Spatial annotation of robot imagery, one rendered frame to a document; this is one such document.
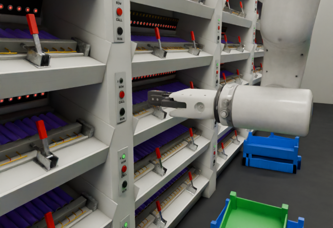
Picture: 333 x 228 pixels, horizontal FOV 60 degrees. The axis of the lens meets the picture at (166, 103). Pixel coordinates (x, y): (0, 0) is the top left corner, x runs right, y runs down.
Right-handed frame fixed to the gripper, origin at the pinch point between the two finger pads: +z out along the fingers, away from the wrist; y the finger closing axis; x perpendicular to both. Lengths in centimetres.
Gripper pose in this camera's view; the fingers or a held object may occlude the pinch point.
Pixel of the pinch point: (156, 97)
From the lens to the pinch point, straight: 65.8
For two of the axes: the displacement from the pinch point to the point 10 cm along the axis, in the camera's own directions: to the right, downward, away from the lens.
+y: 4.9, -1.7, 8.6
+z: -8.7, -0.9, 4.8
